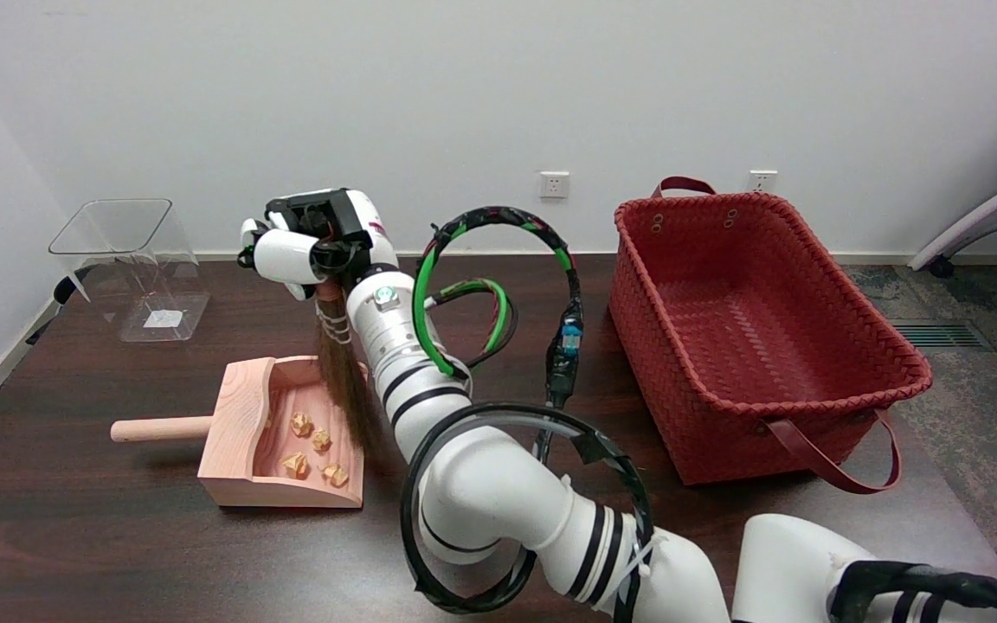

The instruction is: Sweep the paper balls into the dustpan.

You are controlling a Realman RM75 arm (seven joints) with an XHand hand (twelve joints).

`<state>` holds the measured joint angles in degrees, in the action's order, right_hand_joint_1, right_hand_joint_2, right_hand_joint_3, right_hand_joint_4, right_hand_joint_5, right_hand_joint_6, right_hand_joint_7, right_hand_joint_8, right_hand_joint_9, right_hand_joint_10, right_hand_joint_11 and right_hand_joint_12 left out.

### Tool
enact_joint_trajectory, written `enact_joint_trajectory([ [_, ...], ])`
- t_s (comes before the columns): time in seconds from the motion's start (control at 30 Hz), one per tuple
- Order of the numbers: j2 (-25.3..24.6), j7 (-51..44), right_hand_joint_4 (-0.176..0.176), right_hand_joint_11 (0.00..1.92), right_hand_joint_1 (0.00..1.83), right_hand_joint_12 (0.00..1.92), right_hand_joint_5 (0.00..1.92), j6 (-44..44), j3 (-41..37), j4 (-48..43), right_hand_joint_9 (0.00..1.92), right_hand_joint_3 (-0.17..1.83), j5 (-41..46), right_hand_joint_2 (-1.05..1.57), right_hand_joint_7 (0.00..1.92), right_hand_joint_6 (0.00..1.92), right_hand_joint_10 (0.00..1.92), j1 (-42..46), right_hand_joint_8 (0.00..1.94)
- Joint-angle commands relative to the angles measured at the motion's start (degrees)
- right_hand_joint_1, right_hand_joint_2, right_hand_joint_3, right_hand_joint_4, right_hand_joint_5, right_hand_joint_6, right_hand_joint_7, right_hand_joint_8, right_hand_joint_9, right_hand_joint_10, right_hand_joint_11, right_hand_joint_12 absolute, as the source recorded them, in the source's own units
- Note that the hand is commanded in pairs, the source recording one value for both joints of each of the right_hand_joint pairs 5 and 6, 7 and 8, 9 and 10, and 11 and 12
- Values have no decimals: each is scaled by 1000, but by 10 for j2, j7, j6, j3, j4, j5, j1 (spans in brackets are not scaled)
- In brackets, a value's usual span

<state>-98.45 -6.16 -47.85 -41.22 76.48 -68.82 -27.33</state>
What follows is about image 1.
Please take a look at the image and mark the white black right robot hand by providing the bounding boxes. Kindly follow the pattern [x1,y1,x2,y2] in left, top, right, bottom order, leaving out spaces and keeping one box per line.
[237,188,400,302]

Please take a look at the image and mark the black sleeved cable loop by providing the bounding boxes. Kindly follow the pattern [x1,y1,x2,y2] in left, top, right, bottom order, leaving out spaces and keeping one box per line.
[400,403,997,623]

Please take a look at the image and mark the red woven basket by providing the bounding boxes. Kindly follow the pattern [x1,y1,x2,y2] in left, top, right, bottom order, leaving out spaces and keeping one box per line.
[608,177,934,496]

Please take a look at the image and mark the black green taped cable loop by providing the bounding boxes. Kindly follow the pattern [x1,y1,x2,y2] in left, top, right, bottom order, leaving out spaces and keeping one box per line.
[411,206,586,464]

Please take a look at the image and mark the office chair base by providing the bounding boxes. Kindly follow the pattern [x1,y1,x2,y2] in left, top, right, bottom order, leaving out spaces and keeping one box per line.
[908,163,997,392]

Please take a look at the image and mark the thin green cable loop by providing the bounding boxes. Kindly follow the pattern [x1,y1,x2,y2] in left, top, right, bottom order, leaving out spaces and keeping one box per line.
[428,277,519,370]

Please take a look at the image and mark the clear plastic container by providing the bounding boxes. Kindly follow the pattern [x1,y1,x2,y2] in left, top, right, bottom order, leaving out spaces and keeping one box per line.
[48,198,211,344]

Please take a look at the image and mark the brown bristle hand broom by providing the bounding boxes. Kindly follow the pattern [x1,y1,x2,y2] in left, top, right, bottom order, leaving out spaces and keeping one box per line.
[315,279,385,453]

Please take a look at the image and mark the wooden dustpan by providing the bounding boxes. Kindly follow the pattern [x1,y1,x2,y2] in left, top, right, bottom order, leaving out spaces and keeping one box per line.
[110,355,369,509]

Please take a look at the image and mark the metal floor vent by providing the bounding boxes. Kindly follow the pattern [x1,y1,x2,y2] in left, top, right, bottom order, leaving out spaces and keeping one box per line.
[888,320,993,350]

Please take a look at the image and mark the black object behind table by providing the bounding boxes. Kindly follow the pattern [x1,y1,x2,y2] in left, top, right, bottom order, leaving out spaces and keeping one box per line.
[27,275,93,347]

